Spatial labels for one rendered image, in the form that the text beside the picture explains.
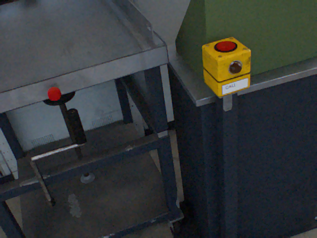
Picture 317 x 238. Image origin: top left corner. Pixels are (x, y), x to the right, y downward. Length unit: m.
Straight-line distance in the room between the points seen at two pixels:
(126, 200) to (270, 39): 0.84
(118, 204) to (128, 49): 0.70
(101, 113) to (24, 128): 0.36
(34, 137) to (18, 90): 0.92
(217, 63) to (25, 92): 0.47
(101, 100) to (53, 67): 0.84
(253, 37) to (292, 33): 0.11
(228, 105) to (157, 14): 0.88
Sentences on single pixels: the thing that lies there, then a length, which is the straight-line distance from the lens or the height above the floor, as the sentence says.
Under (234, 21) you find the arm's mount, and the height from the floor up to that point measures 0.91.
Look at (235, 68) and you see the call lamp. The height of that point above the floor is 0.87.
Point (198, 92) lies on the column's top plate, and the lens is 0.97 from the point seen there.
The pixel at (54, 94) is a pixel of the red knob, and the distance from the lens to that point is 0.94.
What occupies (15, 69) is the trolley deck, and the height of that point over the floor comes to 0.85.
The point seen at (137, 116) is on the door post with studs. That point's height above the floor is 0.15.
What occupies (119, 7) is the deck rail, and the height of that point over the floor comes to 0.85.
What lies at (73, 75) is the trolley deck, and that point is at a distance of 0.97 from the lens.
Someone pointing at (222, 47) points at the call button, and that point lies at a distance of 0.83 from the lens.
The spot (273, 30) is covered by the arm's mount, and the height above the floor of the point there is 0.86.
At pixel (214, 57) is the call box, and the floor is 0.90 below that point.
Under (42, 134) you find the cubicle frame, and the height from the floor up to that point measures 0.22.
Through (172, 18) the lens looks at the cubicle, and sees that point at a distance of 1.74.
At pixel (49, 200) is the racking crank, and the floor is 0.48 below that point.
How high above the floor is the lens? 1.29
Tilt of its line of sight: 38 degrees down
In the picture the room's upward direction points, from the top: 9 degrees counter-clockwise
